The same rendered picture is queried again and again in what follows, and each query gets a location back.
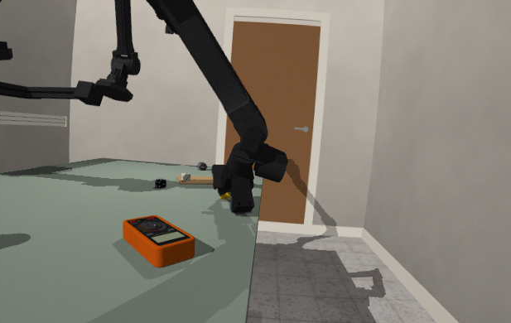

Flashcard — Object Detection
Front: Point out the orange multimeter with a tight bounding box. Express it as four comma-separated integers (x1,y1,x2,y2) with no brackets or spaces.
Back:
123,215,195,268

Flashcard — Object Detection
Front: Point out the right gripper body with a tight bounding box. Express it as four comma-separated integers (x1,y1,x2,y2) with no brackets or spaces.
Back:
211,161,254,193

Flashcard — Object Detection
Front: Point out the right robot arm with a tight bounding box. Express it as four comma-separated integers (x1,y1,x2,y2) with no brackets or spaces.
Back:
157,0,288,215

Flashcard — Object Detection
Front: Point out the tan flat mat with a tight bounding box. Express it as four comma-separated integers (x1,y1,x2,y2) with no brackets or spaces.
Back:
176,176,213,185

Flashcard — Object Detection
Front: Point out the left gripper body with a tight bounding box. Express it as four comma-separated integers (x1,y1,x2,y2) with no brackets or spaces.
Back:
166,24,178,35

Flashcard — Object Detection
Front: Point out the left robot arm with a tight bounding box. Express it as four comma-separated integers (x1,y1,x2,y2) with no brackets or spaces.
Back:
99,0,173,88

